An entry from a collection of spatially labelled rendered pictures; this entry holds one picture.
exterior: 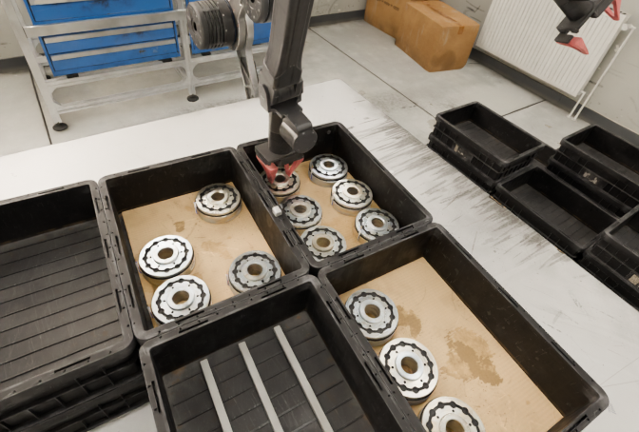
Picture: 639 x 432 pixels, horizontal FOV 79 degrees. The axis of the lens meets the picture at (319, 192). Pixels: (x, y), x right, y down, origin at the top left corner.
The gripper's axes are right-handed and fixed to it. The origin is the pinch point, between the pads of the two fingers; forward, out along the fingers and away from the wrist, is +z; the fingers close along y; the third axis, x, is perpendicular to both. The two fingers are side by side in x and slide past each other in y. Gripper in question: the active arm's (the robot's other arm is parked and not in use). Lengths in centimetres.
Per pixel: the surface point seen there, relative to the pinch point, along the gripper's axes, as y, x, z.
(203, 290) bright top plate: -28.6, -18.9, 1.2
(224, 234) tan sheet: -18.2, -6.5, 4.1
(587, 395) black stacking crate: 12, -71, -4
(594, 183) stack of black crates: 140, -37, 37
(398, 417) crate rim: -16, -56, -6
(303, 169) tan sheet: 9.7, 2.8, 4.0
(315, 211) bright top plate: 1.2, -13.6, 0.9
